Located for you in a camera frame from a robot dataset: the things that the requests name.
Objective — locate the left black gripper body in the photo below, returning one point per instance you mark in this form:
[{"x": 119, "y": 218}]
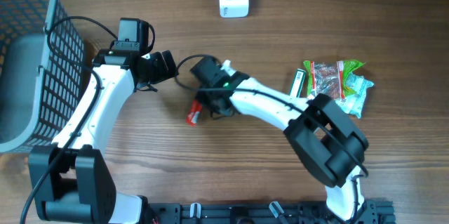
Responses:
[{"x": 157, "y": 69}]

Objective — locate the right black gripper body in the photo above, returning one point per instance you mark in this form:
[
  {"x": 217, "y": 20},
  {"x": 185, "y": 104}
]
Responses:
[{"x": 208, "y": 97}]

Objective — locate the long red stick sachet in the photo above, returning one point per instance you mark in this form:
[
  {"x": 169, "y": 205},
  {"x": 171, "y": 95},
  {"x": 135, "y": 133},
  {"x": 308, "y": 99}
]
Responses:
[{"x": 194, "y": 112}]

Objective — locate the green white gum pack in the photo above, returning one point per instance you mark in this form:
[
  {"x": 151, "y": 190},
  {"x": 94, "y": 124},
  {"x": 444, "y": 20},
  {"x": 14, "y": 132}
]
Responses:
[{"x": 298, "y": 83}]

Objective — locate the green gummy candy bag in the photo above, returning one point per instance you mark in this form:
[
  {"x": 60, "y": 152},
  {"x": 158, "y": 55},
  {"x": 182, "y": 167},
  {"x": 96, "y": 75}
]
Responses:
[{"x": 329, "y": 78}]

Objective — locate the teal tissue pack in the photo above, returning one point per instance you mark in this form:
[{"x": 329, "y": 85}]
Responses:
[{"x": 353, "y": 104}]

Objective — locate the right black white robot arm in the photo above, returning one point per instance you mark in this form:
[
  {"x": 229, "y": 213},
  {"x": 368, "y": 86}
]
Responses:
[{"x": 327, "y": 142}]

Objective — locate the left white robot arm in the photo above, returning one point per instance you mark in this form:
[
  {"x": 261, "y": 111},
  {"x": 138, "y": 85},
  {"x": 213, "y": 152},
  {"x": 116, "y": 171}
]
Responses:
[{"x": 70, "y": 179}]

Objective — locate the grey plastic mesh basket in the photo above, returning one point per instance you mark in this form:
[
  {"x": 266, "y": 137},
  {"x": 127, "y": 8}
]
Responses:
[{"x": 39, "y": 90}]

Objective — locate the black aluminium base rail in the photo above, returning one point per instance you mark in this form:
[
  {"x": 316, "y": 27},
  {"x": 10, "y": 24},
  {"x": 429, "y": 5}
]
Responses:
[{"x": 300, "y": 213}]

